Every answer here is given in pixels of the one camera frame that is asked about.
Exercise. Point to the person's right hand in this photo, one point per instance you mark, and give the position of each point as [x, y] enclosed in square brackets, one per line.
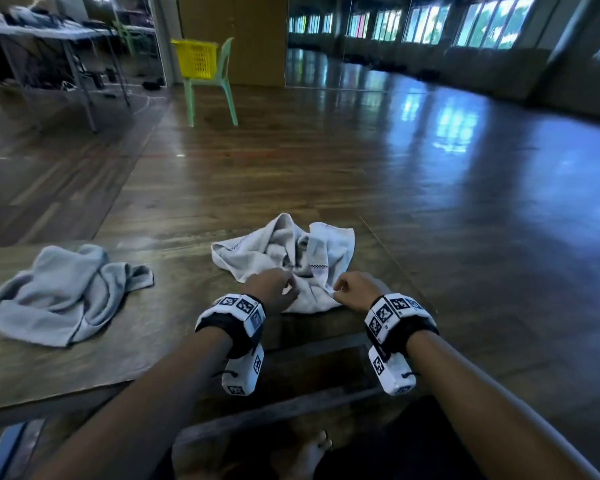
[359, 290]

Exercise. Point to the person's left hand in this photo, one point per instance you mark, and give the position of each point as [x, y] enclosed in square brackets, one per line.
[267, 290]

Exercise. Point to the person's right fingers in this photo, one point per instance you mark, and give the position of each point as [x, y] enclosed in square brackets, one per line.
[341, 288]

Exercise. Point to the person's left fingers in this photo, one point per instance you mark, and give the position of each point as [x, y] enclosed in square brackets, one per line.
[289, 284]

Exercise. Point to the white towel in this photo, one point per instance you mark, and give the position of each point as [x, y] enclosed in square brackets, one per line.
[290, 254]

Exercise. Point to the person's left forearm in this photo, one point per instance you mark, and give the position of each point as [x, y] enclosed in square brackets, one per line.
[145, 414]

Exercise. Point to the person's right forearm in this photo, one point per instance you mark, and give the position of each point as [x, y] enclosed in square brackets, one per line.
[485, 414]

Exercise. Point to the person's bare foot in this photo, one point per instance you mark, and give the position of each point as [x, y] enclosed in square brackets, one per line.
[305, 457]

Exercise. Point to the green plastic chair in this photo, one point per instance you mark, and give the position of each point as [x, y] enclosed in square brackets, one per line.
[220, 79]

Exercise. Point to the light blue towel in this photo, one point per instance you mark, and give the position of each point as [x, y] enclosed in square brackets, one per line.
[62, 294]

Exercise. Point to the yellow plastic basket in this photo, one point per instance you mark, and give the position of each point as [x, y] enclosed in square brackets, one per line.
[196, 58]

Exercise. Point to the grey folding table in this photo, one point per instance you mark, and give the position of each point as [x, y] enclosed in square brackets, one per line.
[55, 49]

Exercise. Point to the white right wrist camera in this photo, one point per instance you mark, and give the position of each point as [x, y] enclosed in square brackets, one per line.
[392, 334]

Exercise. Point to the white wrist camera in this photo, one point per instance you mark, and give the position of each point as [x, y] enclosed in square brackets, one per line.
[237, 334]
[392, 334]

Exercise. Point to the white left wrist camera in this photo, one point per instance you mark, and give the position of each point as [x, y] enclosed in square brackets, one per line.
[237, 334]

